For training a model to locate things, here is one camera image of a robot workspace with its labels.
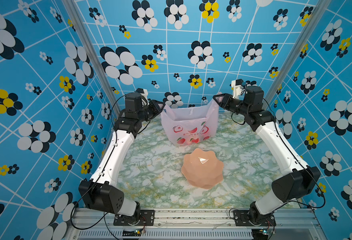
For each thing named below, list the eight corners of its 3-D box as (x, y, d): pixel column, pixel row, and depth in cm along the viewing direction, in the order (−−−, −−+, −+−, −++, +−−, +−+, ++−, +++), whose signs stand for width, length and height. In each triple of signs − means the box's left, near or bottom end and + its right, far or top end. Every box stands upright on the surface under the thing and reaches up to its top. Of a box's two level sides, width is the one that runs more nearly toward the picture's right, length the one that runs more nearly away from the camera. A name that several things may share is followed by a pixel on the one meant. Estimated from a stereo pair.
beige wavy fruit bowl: (182, 189, 85) (182, 186, 81) (181, 152, 100) (181, 148, 96) (225, 189, 85) (227, 186, 81) (218, 152, 100) (220, 148, 96)
